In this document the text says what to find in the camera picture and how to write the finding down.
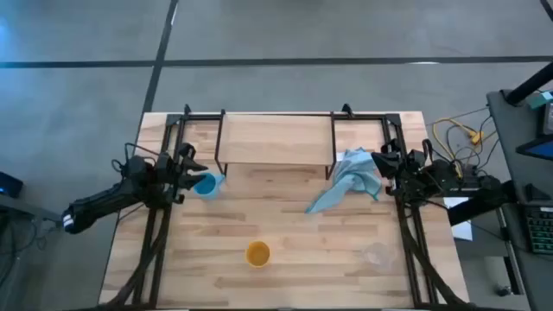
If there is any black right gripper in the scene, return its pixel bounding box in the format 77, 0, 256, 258
371, 149, 429, 196

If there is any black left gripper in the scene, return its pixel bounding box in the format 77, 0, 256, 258
150, 143, 210, 206

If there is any blue mug with handle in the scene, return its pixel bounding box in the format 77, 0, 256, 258
193, 171, 226, 201

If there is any light blue cloth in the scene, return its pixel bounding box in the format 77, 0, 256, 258
304, 147, 384, 215

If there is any clear plastic cup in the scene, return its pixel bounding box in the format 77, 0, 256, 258
361, 242, 397, 271

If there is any white paper sheet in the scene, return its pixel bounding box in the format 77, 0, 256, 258
442, 196, 474, 242

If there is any yellow cup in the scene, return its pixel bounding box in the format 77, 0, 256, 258
245, 240, 272, 270

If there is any grey side desk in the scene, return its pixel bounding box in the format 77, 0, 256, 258
486, 88, 553, 311

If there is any black tablet with blue screen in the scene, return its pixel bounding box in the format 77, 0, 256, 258
515, 136, 553, 162

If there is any black pole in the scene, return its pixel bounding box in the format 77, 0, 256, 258
504, 61, 553, 106

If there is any black keyboard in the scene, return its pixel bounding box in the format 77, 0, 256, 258
524, 206, 553, 256

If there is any teal box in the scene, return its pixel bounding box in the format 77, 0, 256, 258
528, 90, 553, 110

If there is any black device with blue light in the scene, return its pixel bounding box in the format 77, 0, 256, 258
0, 171, 25, 200

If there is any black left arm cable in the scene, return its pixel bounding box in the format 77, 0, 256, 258
111, 142, 162, 175

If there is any yellow cable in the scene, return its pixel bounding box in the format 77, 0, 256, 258
431, 117, 486, 179

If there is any black metal rig frame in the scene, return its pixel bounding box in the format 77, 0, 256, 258
102, 103, 477, 311

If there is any black cable bundle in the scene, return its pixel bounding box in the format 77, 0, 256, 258
444, 114, 502, 174

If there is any wooden shelf with black frame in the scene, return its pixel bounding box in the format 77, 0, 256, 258
213, 108, 339, 181

